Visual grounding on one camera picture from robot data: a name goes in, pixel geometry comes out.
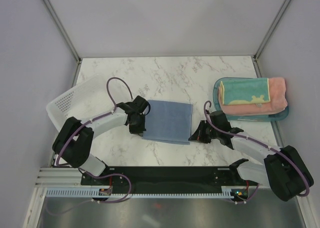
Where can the right aluminium frame post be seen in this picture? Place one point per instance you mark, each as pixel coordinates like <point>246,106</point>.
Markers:
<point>274,24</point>

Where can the teal translucent plastic tub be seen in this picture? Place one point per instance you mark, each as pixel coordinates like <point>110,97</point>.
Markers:
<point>276,115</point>

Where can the aluminium frame post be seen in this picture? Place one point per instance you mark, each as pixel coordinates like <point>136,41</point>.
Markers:
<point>274,24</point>
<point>61,29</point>

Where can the pink towel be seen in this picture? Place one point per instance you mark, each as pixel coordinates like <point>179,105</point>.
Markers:
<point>277,88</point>

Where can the left aluminium frame post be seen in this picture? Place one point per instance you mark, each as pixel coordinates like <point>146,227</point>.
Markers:
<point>61,29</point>

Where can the yellow towel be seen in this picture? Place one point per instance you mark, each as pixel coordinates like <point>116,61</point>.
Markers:
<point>244,91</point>

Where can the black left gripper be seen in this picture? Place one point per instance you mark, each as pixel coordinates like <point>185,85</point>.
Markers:
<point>139,130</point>

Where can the aluminium table edge rail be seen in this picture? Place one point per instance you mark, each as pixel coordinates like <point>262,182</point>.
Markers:
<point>58,178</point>

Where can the white perforated plastic basket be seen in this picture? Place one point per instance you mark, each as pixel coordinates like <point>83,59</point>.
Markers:
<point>86,101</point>

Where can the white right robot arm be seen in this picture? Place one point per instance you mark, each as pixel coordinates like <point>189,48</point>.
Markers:
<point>279,168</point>

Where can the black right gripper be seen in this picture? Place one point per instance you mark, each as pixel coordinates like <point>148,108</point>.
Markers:
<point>198,136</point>

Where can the blue towel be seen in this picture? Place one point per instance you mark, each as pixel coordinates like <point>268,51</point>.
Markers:
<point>168,122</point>

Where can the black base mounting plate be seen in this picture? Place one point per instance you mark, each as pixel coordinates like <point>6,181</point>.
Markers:
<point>179,178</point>

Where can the white slotted cable duct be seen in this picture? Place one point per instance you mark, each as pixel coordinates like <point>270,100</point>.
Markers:
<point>94,192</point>

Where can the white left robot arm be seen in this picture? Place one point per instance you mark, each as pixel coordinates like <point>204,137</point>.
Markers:
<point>74,141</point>

